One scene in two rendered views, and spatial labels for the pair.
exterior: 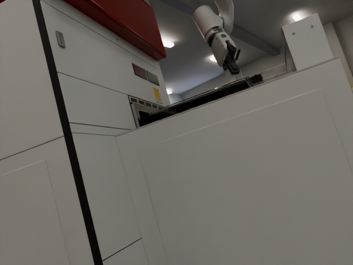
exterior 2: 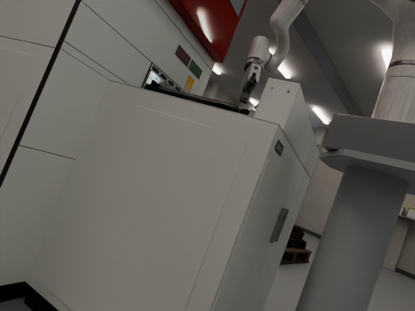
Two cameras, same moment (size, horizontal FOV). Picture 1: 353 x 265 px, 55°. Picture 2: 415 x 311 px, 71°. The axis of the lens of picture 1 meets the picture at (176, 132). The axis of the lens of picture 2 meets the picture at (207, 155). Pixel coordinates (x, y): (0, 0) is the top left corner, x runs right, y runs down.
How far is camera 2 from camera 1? 0.40 m
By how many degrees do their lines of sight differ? 10
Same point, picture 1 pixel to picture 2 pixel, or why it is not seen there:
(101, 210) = (46, 114)
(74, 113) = (74, 37)
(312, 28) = (287, 92)
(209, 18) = (258, 49)
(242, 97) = (197, 108)
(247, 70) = not seen: hidden behind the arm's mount
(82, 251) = (13, 130)
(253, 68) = not seen: hidden behind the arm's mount
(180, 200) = (112, 152)
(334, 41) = not seen: outside the picture
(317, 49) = (278, 111)
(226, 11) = (278, 53)
